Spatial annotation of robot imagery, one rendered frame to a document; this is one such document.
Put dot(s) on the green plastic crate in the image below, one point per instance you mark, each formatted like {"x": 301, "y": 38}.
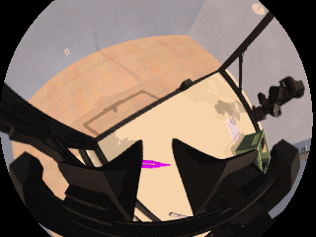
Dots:
{"x": 247, "y": 144}

